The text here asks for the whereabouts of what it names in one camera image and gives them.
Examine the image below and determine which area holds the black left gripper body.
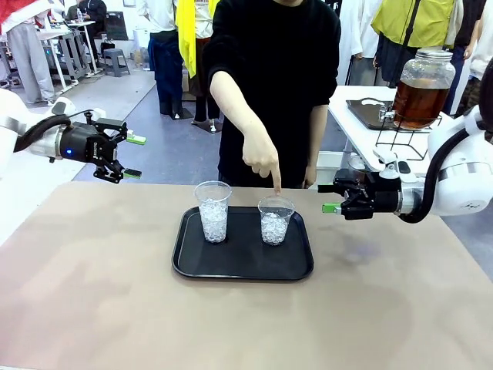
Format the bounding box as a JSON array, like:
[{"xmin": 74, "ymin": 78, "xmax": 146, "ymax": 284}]
[{"xmin": 56, "ymin": 121, "xmax": 119, "ymax": 167}]

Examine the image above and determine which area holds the person's left hand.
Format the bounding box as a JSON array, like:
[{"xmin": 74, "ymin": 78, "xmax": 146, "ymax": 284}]
[{"xmin": 303, "ymin": 165, "xmax": 318, "ymax": 190}]

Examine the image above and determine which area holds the mannequin with yellow-green jacket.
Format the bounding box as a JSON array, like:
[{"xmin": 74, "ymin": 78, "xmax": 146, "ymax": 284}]
[{"xmin": 371, "ymin": 0, "xmax": 464, "ymax": 89}]

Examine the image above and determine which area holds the mannequin with navy clothes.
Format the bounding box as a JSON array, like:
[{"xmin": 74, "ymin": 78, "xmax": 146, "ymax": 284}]
[{"xmin": 136, "ymin": 0, "xmax": 193, "ymax": 119}]

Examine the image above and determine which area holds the person in light grey trousers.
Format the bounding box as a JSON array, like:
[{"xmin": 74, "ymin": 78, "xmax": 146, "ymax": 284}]
[{"xmin": 0, "ymin": 0, "xmax": 55, "ymax": 106}]

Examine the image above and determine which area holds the glass tea drink dispenser jar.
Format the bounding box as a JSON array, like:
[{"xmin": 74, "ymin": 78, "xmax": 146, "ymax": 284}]
[{"xmin": 378, "ymin": 47, "xmax": 457, "ymax": 131}]

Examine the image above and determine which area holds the person's black sweater torso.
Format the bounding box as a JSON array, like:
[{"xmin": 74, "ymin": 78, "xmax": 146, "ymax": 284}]
[{"xmin": 201, "ymin": 0, "xmax": 342, "ymax": 190}]

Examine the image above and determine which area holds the clear plastic cup with ice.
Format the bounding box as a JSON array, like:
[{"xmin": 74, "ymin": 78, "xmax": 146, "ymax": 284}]
[
  {"xmin": 257, "ymin": 195, "xmax": 296, "ymax": 247},
  {"xmin": 193, "ymin": 180, "xmax": 233, "ymax": 245}
]

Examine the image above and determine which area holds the person's left forearm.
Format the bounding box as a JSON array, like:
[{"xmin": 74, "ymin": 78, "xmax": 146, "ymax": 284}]
[{"xmin": 305, "ymin": 103, "xmax": 330, "ymax": 170}]

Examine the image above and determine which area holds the hanging white garment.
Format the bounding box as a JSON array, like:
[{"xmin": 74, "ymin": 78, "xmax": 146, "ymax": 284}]
[{"xmin": 337, "ymin": 0, "xmax": 381, "ymax": 86}]

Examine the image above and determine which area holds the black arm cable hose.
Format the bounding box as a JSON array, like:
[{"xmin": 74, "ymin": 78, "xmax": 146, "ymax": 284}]
[
  {"xmin": 14, "ymin": 109, "xmax": 96, "ymax": 153},
  {"xmin": 399, "ymin": 126, "xmax": 470, "ymax": 225}
]

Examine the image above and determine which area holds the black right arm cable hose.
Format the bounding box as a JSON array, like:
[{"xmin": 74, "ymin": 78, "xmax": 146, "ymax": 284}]
[{"xmin": 399, "ymin": 126, "xmax": 470, "ymax": 225}]

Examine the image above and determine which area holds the black plastic serving tray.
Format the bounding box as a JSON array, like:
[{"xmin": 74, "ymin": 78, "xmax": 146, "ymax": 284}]
[{"xmin": 171, "ymin": 205, "xmax": 315, "ymax": 282}]

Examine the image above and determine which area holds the black wire dispenser stand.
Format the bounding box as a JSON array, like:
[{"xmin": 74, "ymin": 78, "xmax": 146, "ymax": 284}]
[{"xmin": 374, "ymin": 117, "xmax": 431, "ymax": 162}]

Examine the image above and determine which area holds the black tray with white cloth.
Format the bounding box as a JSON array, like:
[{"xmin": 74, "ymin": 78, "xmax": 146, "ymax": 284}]
[{"xmin": 345, "ymin": 98, "xmax": 402, "ymax": 132}]

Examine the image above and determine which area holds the seated person in black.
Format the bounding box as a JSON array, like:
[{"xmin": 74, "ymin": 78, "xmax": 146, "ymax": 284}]
[{"xmin": 64, "ymin": 0, "xmax": 108, "ymax": 40}]

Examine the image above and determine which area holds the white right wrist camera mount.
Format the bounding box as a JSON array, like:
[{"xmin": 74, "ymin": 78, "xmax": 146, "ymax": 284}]
[{"xmin": 371, "ymin": 147, "xmax": 420, "ymax": 183}]

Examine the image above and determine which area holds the grey plastic step stool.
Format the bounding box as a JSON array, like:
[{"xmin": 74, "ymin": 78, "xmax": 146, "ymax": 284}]
[{"xmin": 102, "ymin": 47, "xmax": 132, "ymax": 79}]

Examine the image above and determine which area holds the person's right hand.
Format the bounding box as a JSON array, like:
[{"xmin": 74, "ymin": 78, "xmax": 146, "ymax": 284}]
[{"xmin": 241, "ymin": 128, "xmax": 283, "ymax": 195}]

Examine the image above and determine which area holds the white side table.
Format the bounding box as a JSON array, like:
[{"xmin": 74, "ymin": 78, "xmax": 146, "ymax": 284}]
[{"xmin": 327, "ymin": 85, "xmax": 456, "ymax": 175}]

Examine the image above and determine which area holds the white workshop desk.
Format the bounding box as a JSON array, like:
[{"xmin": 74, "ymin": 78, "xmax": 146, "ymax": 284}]
[{"xmin": 35, "ymin": 20, "xmax": 104, "ymax": 93}]

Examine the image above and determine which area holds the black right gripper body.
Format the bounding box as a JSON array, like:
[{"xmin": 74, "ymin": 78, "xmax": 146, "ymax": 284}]
[{"xmin": 340, "ymin": 171, "xmax": 404, "ymax": 221}]

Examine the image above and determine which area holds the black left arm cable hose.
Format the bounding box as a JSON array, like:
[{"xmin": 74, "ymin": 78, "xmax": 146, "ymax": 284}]
[{"xmin": 14, "ymin": 109, "xmax": 96, "ymax": 153}]

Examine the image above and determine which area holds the person's right forearm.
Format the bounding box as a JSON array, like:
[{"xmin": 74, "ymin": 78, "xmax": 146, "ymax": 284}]
[{"xmin": 209, "ymin": 69, "xmax": 271, "ymax": 155}]

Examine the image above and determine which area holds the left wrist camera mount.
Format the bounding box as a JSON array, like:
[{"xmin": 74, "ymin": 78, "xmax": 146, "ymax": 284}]
[{"xmin": 51, "ymin": 96, "xmax": 77, "ymax": 117}]

